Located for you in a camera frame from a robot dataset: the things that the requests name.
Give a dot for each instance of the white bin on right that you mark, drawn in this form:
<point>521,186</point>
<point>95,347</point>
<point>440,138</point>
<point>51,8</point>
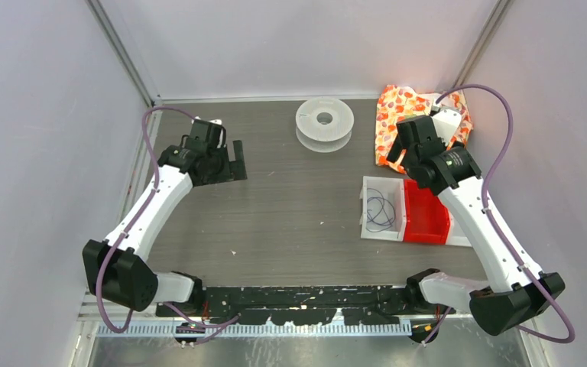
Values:
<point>455,235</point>

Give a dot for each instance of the orange floral cloth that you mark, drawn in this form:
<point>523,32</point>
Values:
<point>398,103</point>

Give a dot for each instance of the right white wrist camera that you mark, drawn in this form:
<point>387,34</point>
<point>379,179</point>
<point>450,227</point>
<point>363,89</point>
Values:
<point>446,121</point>

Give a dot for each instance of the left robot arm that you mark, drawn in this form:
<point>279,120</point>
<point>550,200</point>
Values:
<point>116,267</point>

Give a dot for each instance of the white slotted cable duct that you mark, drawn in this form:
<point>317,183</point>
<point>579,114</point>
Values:
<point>334,328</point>

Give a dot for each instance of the white plastic bin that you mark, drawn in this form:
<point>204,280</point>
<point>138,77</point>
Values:
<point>383,213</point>

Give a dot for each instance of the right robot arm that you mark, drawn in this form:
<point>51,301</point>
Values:
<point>516,288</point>

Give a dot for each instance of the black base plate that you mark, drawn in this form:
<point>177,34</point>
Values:
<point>301,305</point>

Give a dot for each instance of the red plastic bin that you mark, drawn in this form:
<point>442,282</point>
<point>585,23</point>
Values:
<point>427,220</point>

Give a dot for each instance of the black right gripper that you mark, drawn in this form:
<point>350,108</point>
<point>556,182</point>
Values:
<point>395,151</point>

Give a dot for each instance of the white plastic spool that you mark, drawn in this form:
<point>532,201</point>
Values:
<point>324,124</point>

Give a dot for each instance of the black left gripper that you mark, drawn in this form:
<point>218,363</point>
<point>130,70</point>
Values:
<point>232,170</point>

